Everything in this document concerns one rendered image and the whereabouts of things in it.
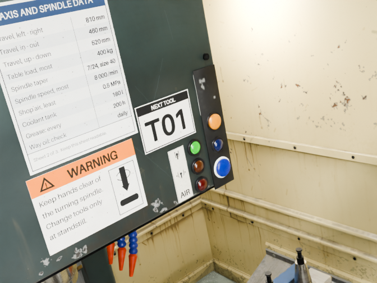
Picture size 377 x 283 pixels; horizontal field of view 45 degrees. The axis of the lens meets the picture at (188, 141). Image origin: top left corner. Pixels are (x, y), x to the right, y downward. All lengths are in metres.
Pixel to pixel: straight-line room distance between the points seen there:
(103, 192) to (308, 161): 1.07
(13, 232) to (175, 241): 1.58
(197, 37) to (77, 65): 0.20
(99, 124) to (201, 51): 0.21
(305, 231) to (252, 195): 0.26
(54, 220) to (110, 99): 0.17
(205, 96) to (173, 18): 0.13
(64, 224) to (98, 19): 0.27
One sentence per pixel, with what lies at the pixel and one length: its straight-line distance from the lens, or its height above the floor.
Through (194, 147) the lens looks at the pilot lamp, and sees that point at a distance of 0.70.
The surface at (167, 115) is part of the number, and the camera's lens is 0.67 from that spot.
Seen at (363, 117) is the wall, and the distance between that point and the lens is 1.42.
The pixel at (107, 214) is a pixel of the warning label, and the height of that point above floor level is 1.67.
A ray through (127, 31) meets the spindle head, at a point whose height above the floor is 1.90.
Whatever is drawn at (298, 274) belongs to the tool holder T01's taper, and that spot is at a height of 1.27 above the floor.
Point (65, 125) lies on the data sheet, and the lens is 0.59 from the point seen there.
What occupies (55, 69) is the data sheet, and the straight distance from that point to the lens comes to 0.58.
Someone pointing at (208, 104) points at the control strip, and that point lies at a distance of 0.72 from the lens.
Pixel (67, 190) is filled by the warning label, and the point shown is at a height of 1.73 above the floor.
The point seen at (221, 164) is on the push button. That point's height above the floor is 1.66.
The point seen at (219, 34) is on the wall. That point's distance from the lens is 1.72.
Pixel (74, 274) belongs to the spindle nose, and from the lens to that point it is 0.84.
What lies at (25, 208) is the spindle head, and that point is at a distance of 0.59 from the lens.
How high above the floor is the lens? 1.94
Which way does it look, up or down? 18 degrees down
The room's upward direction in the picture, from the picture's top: 11 degrees counter-clockwise
